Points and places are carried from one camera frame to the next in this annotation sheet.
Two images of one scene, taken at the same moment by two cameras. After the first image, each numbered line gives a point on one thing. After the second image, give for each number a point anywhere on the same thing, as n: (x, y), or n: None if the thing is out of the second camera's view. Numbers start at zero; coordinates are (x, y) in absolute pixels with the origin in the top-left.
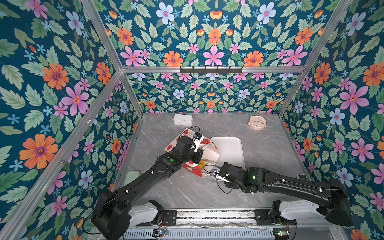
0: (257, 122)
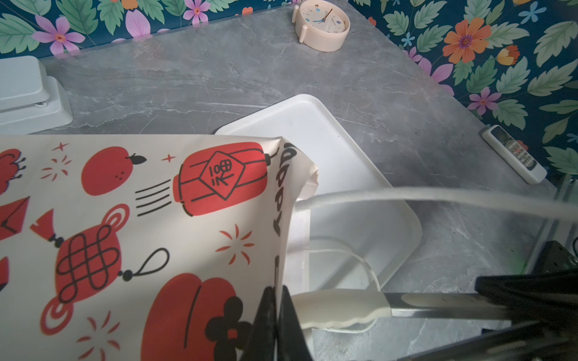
0: (324, 25)
